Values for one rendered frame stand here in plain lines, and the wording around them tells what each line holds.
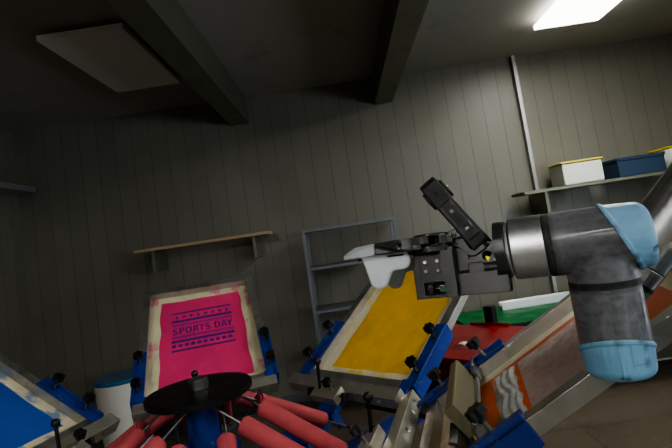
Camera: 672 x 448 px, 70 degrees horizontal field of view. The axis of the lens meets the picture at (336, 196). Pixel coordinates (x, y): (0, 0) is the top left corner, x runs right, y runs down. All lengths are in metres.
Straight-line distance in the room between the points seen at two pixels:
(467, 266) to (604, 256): 0.15
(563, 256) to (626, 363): 0.13
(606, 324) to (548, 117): 5.45
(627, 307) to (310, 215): 4.91
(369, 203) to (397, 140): 0.78
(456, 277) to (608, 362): 0.18
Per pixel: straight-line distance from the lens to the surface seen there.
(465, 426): 1.21
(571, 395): 1.08
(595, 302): 0.61
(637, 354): 0.63
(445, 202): 0.64
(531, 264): 0.61
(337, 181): 5.42
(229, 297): 2.76
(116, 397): 5.31
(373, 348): 2.13
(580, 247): 0.60
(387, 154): 5.49
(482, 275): 0.63
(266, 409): 1.56
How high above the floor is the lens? 1.70
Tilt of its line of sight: 5 degrees up
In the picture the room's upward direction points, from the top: 8 degrees counter-clockwise
